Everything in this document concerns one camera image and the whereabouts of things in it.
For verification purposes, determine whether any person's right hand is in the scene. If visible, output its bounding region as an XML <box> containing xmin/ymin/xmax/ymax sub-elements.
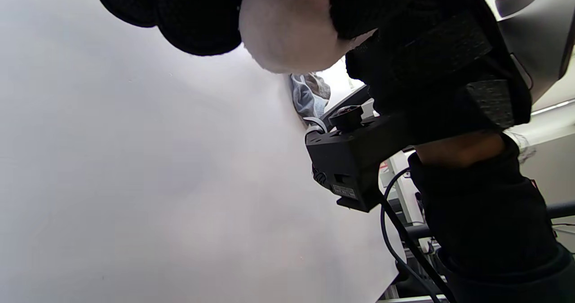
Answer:
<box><xmin>328</xmin><ymin>0</ymin><xmax>533</xmax><ymax>147</ymax></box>

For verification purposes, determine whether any grey hand controller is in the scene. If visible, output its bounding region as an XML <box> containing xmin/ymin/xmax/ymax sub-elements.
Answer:
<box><xmin>476</xmin><ymin>0</ymin><xmax>575</xmax><ymax>102</ymax></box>

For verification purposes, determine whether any person's left hand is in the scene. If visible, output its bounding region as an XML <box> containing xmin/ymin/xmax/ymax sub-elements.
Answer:
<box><xmin>92</xmin><ymin>0</ymin><xmax>250</xmax><ymax>57</ymax></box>

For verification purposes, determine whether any grey sock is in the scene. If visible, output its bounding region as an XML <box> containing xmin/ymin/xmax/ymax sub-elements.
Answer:
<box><xmin>306</xmin><ymin>72</ymin><xmax>332</xmax><ymax>100</ymax></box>

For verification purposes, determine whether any white sock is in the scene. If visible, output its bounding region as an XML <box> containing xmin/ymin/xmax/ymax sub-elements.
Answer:
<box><xmin>238</xmin><ymin>0</ymin><xmax>378</xmax><ymax>75</ymax></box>

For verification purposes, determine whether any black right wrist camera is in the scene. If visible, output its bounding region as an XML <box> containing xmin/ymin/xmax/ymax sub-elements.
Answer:
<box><xmin>305</xmin><ymin>105</ymin><xmax>416</xmax><ymax>214</ymax></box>

